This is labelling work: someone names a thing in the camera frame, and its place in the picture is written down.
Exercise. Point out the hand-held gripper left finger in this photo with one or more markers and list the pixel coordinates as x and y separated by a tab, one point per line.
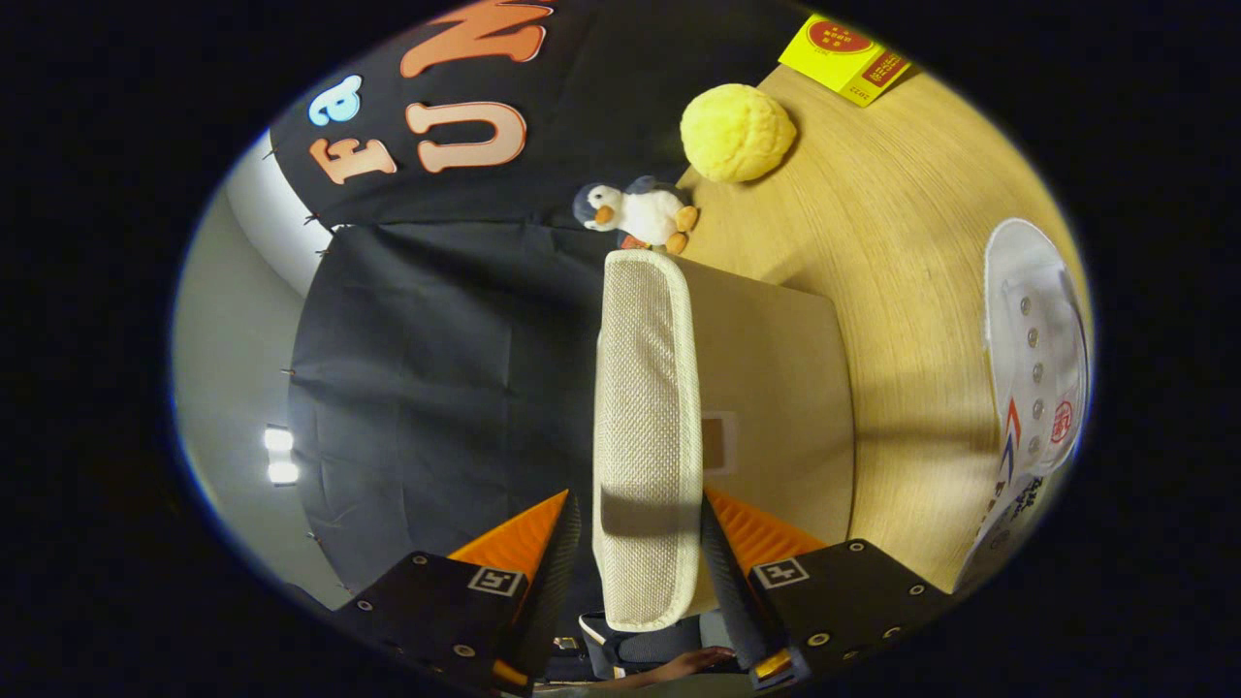
553	582

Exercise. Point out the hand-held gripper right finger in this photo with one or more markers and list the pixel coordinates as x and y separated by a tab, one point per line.
727	582

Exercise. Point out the beige fabric storage box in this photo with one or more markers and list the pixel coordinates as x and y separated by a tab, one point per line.
645	388

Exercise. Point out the dark office chair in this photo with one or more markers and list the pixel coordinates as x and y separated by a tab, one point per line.
640	645

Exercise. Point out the ceiling light panel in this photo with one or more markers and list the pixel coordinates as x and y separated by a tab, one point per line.
283	472
278	438

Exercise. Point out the penguin plush toy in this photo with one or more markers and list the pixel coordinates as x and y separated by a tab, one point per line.
645	211

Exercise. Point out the yellow round plush ball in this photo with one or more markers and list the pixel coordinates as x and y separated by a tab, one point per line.
737	131

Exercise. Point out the yellow book red circle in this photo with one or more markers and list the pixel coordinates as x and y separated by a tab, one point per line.
839	53

